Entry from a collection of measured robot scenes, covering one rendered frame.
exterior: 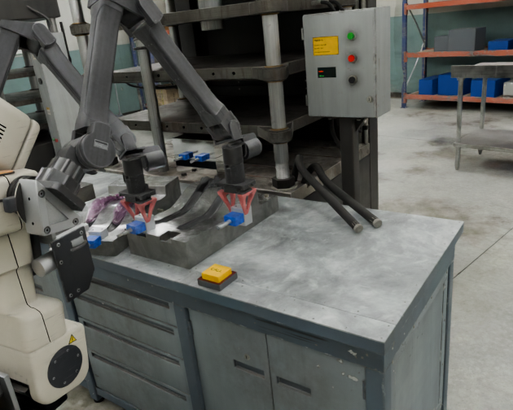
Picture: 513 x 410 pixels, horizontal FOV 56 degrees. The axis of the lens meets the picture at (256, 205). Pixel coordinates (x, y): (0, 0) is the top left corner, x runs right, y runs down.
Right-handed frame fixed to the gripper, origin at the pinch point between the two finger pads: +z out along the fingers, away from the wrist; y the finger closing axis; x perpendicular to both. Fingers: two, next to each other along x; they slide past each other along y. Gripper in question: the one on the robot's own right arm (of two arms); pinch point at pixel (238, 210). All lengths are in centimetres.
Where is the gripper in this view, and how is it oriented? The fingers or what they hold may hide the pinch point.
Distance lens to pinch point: 143.9
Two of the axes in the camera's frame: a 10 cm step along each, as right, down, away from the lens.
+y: -8.1, -1.2, 5.7
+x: -5.7, 3.2, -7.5
